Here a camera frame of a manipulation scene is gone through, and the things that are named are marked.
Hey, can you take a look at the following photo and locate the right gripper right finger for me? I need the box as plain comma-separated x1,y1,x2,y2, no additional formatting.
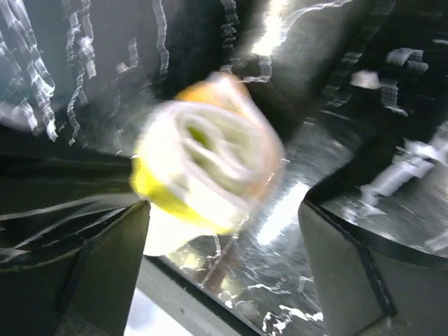
298,201,447,335

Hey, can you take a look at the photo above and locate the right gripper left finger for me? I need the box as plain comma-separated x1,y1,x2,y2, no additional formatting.
1,201,151,335

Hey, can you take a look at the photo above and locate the yellow white patterned towel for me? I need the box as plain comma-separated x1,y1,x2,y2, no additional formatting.
130,72,285,256

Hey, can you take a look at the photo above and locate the black marble pattern mat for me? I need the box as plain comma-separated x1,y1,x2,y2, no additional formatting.
1,1,447,335

